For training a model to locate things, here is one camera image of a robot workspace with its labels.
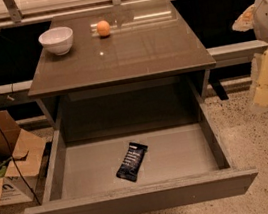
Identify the dark blue rxbar snack bar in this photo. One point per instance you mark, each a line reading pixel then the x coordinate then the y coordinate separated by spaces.
pixel 132 161

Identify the brown topped counter cabinet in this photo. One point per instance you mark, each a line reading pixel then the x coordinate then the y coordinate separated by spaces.
pixel 152 67

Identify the grey open drawer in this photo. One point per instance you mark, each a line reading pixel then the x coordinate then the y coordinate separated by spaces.
pixel 186 163

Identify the orange fruit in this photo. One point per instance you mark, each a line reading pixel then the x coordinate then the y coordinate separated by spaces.
pixel 103 28

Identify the white ceramic bowl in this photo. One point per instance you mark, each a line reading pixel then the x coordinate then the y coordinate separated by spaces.
pixel 57 40

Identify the open cardboard box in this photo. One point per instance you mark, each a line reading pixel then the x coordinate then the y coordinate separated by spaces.
pixel 21 153

